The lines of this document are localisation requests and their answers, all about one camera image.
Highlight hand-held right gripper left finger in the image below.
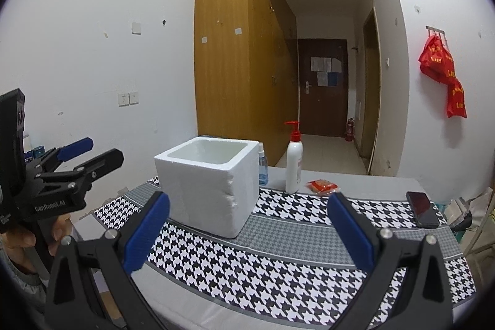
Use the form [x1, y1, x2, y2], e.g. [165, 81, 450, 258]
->
[44, 191, 171, 330]

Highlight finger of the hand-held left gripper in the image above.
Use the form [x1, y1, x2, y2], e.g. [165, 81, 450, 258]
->
[39, 148, 125, 192]
[37, 137, 94, 173]

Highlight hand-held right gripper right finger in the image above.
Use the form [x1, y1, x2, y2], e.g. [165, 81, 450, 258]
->
[327, 192, 454, 330]

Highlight white foam box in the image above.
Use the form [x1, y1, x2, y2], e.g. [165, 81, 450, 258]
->
[154, 137, 260, 238]

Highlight person's left forearm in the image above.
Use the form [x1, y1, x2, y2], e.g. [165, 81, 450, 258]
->
[0, 247, 53, 319]

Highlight person's left hand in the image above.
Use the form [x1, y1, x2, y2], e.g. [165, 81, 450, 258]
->
[0, 216, 72, 255]

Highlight red snack packet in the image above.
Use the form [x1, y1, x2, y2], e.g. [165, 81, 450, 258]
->
[306, 178, 338, 196]

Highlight black smartphone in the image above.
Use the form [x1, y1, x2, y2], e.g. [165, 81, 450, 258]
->
[406, 191, 440, 228]

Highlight white pump bottle red cap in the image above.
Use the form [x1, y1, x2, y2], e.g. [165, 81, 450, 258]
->
[284, 120, 304, 194]

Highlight small blue spray bottle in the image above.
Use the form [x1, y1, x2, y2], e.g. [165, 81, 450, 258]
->
[257, 142, 269, 186]

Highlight houndstooth printed cloth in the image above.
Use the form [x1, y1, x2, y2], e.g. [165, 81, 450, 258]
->
[93, 175, 477, 330]

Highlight dark brown door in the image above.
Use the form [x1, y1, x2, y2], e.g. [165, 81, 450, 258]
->
[297, 38, 349, 139]

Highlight wooden wardrobe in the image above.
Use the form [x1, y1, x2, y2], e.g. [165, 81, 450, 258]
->
[193, 0, 298, 166]

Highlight white paper notices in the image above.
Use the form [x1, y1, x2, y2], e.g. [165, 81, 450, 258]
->
[310, 57, 341, 72]

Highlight red plastic bag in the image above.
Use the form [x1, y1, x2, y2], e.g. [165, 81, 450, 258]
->
[419, 35, 455, 83]
[446, 77, 467, 119]

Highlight double wall socket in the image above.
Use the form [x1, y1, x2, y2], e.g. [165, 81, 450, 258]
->
[118, 91, 139, 107]

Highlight wooden side door frame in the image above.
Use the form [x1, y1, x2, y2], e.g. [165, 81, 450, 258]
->
[361, 6, 381, 176]

